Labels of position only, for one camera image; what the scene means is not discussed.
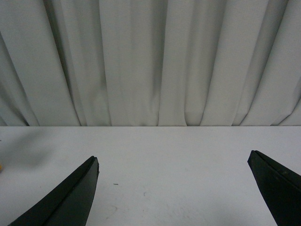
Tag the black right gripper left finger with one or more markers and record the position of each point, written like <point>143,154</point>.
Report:
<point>69,203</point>

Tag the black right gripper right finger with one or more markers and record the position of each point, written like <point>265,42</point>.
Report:
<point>280,188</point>

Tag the white pleated curtain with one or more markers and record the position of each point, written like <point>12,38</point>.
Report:
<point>150,63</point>

